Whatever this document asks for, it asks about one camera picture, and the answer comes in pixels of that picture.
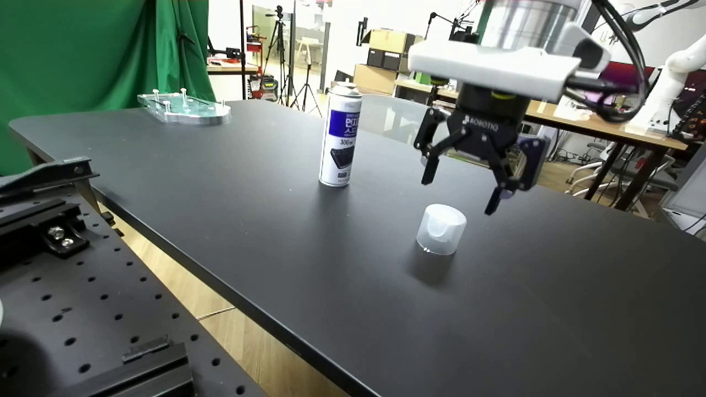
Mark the black perforated breadboard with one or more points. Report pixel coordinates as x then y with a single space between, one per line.
96 310

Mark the black tripod with camera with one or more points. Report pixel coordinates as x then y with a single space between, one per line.
276 37

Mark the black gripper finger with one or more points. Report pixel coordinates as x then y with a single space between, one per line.
510 180
433 146

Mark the long wooden desk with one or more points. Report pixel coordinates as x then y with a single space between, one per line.
654 137

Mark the blue white spray can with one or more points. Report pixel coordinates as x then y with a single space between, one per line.
338 145

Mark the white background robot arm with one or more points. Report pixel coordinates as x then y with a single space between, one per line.
665 89

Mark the clear plastic tray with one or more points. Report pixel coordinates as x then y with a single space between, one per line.
183 108

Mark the black flat metal bracket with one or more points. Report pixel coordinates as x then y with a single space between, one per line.
139 371

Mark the green screen curtain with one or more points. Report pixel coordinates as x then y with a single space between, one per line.
90 52

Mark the translucent white can cap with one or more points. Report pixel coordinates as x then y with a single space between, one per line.
443 230

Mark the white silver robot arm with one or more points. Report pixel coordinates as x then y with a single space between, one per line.
526 24

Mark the tall black tripod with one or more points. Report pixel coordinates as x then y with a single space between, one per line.
305 92

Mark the black metal clamp mount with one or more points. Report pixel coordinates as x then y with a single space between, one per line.
41 212

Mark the grey chair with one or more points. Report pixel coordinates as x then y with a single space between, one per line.
390 117

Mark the white panel black swoosh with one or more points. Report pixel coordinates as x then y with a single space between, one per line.
662 14

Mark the small wooden side table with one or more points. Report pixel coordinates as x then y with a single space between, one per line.
233 68

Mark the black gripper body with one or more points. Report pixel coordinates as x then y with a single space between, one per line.
488 117

